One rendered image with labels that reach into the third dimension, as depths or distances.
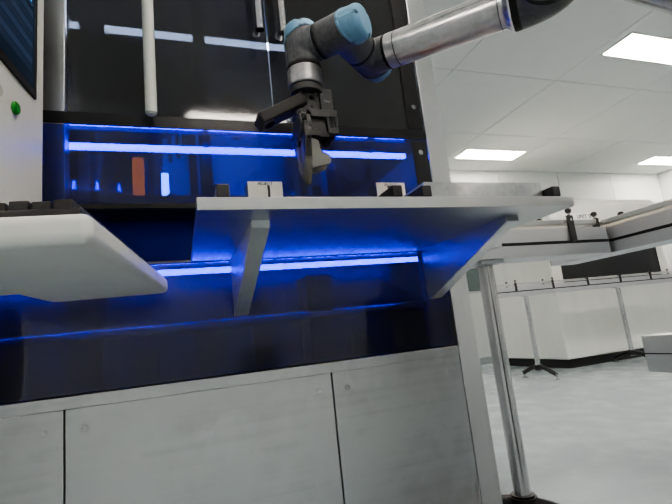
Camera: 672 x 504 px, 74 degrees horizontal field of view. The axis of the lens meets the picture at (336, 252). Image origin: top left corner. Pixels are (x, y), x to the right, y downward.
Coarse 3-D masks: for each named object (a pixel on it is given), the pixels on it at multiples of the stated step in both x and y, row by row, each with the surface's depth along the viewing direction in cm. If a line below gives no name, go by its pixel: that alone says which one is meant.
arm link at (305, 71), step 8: (296, 64) 94; (304, 64) 94; (312, 64) 94; (288, 72) 96; (296, 72) 94; (304, 72) 93; (312, 72) 94; (320, 72) 96; (288, 80) 96; (296, 80) 94; (304, 80) 94; (312, 80) 94; (320, 80) 95
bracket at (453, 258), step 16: (496, 224) 91; (512, 224) 90; (448, 240) 108; (464, 240) 102; (480, 240) 97; (496, 240) 95; (432, 256) 115; (448, 256) 108; (464, 256) 102; (480, 256) 100; (432, 272) 115; (448, 272) 108; (464, 272) 106; (432, 288) 116; (448, 288) 113
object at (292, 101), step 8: (296, 96) 93; (304, 96) 94; (280, 104) 91; (288, 104) 92; (296, 104) 92; (304, 104) 94; (264, 112) 89; (272, 112) 90; (280, 112) 91; (288, 112) 92; (256, 120) 91; (264, 120) 89; (272, 120) 91; (280, 120) 94; (264, 128) 92
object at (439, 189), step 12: (432, 192) 80; (444, 192) 81; (456, 192) 82; (468, 192) 83; (480, 192) 84; (492, 192) 84; (504, 192) 85; (516, 192) 86; (528, 192) 87; (540, 192) 88
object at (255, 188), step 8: (248, 184) 109; (256, 184) 109; (264, 184) 110; (272, 184) 111; (280, 184) 111; (248, 192) 108; (256, 192) 109; (264, 192) 110; (272, 192) 110; (280, 192) 111
